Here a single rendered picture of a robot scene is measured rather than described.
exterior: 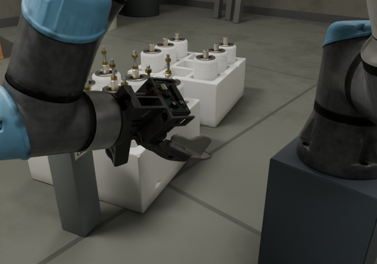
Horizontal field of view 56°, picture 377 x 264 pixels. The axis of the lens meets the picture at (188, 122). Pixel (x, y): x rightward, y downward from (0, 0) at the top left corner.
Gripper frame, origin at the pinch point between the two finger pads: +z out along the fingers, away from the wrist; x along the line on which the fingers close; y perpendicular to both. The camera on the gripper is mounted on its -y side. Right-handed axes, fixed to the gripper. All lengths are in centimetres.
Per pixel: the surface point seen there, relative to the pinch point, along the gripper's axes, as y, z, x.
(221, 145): -30, 56, 8
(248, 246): -17.4, 22.9, -24.3
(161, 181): -33.4, 24.0, 1.3
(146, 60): -38, 53, 53
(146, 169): -27.5, 14.1, 3.5
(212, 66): -19, 62, 35
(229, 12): -63, 256, 162
